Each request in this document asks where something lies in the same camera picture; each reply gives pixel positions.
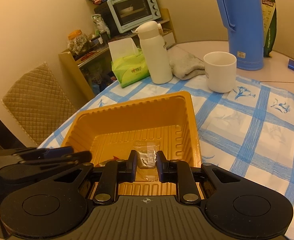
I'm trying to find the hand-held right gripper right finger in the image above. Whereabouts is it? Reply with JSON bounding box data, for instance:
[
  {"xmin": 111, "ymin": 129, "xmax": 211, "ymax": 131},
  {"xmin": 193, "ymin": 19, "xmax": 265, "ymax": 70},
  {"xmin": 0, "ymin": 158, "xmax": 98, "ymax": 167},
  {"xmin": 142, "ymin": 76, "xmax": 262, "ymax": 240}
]
[{"xmin": 156, "ymin": 151, "xmax": 241, "ymax": 204}]

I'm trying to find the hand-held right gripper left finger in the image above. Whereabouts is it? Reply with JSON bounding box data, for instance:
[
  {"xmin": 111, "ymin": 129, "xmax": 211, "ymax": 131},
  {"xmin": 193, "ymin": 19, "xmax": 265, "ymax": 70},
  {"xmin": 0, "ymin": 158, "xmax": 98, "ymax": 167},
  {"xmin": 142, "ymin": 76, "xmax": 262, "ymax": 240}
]
[{"xmin": 52, "ymin": 150, "xmax": 138, "ymax": 205}]

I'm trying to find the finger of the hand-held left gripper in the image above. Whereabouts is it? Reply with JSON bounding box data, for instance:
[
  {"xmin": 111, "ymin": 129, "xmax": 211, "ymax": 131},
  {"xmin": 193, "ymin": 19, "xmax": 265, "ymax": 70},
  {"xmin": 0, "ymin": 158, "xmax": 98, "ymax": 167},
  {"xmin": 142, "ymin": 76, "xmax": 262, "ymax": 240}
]
[
  {"xmin": 0, "ymin": 151, "xmax": 92, "ymax": 181},
  {"xmin": 11, "ymin": 145, "xmax": 74, "ymax": 161}
]

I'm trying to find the clear white snack packet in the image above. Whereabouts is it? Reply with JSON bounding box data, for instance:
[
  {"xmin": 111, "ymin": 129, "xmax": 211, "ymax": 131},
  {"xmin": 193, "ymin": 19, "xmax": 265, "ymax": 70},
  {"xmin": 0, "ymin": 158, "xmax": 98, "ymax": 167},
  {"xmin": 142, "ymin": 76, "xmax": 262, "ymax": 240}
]
[{"xmin": 133, "ymin": 141, "xmax": 161, "ymax": 182}]

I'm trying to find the orange plastic tray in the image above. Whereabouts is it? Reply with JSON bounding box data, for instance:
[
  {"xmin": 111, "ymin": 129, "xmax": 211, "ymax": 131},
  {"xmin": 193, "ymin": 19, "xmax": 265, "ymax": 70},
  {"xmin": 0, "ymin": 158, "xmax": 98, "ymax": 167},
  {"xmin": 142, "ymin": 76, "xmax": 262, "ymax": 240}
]
[{"xmin": 61, "ymin": 91, "xmax": 203, "ymax": 198}]

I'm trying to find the chair with quilted beige cover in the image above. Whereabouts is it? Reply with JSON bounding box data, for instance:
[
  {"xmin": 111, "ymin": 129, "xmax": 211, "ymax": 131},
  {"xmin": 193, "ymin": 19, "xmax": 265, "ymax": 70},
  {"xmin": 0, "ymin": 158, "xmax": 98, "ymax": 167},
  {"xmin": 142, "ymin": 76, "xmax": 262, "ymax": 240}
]
[{"xmin": 1, "ymin": 62, "xmax": 77, "ymax": 147}]

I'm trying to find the blue checked tablecloth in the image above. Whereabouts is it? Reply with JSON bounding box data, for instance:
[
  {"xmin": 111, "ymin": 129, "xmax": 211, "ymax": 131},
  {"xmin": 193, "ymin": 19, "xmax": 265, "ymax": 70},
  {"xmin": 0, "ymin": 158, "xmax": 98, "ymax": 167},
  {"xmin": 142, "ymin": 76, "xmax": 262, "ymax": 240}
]
[{"xmin": 37, "ymin": 76, "xmax": 294, "ymax": 205}]

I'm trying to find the wooden shelf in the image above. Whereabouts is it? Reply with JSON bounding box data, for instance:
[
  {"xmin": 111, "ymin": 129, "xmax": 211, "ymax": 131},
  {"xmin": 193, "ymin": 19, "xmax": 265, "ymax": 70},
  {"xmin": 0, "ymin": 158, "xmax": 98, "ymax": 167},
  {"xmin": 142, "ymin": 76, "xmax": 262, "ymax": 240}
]
[{"xmin": 58, "ymin": 8, "xmax": 177, "ymax": 98}]

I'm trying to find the green tissue pack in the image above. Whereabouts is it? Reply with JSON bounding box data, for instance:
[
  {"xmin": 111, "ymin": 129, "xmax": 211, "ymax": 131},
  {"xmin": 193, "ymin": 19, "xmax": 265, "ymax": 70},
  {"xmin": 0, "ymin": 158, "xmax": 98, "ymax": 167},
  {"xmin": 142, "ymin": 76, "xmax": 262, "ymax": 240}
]
[{"xmin": 108, "ymin": 38, "xmax": 151, "ymax": 88}]

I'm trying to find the grey folded cloth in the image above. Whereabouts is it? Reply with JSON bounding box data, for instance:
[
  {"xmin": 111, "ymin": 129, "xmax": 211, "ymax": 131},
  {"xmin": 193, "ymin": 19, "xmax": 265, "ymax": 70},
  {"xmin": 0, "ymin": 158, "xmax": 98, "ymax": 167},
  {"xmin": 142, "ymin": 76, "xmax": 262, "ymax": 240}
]
[{"xmin": 168, "ymin": 50, "xmax": 206, "ymax": 81}]

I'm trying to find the plastic jar with orange lid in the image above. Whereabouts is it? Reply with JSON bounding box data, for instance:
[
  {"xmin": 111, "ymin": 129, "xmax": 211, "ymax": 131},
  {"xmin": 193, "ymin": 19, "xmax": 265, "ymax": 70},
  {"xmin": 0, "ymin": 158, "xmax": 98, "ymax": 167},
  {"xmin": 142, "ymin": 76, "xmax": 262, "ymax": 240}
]
[{"xmin": 67, "ymin": 29, "xmax": 90, "ymax": 55}]

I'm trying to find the white thermos bottle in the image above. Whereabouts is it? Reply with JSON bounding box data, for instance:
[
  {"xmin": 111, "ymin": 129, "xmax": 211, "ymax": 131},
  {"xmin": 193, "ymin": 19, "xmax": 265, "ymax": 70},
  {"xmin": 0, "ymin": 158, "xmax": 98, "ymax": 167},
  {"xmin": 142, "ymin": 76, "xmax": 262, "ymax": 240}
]
[{"xmin": 133, "ymin": 21, "xmax": 174, "ymax": 85}]

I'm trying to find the white cup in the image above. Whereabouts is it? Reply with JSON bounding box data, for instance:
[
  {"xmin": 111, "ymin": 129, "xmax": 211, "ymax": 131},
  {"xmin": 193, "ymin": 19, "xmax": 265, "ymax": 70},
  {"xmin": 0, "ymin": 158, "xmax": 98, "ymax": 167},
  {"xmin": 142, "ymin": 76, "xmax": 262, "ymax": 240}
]
[{"xmin": 203, "ymin": 51, "xmax": 237, "ymax": 93}]

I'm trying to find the small white drawer box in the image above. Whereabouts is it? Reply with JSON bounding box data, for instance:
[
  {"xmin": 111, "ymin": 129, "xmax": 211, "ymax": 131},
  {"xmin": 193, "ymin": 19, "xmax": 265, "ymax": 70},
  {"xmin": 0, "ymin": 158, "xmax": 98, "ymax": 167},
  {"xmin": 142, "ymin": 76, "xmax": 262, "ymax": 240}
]
[{"xmin": 162, "ymin": 28, "xmax": 175, "ymax": 48}]

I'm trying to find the white and green bag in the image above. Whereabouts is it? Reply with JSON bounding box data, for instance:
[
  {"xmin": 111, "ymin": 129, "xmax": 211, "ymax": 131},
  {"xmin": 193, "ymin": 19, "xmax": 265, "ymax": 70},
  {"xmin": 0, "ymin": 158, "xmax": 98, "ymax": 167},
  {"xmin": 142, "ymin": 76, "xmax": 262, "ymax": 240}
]
[{"xmin": 91, "ymin": 14, "xmax": 111, "ymax": 37}]

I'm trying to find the light blue toaster oven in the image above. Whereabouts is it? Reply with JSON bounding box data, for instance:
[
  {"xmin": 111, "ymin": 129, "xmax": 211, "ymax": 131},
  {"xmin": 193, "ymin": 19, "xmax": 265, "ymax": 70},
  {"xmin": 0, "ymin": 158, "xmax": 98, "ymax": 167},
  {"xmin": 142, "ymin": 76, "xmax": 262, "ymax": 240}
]
[{"xmin": 106, "ymin": 0, "xmax": 162, "ymax": 33}]

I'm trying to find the blue thermos jug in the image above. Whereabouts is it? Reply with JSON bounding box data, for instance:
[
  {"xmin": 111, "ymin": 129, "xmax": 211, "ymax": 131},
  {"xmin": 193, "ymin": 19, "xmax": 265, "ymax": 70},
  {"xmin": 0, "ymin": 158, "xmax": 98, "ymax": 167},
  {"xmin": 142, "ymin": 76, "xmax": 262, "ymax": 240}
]
[{"xmin": 213, "ymin": 0, "xmax": 266, "ymax": 71}]

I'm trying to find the green snack bag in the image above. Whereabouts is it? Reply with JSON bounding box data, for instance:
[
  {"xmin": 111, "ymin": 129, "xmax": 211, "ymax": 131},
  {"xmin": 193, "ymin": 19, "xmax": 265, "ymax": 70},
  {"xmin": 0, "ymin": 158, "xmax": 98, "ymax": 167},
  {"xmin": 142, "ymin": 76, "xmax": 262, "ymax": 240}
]
[{"xmin": 259, "ymin": 0, "xmax": 278, "ymax": 58}]

